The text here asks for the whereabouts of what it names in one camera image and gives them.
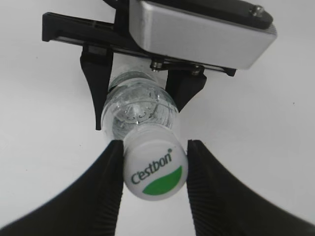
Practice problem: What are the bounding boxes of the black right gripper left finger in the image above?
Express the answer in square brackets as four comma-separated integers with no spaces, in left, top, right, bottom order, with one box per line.
[0,140,124,236]

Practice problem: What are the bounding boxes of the clear cestbon water bottle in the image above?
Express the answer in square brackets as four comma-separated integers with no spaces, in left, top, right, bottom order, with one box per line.
[101,66,179,140]

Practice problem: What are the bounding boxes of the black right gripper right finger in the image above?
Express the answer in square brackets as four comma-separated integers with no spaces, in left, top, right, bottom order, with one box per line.
[187,140,315,236]

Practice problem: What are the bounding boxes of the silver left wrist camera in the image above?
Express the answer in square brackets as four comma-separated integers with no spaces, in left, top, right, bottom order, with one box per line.
[129,0,277,69]

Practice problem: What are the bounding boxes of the white green bottle cap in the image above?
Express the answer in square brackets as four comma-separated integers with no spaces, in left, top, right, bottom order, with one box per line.
[123,125,189,201]

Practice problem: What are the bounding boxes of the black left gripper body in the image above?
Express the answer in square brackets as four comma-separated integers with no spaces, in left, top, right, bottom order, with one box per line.
[42,0,236,76]

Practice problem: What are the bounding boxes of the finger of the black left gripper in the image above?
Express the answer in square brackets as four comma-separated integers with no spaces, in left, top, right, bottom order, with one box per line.
[165,70,207,112]
[80,44,114,130]

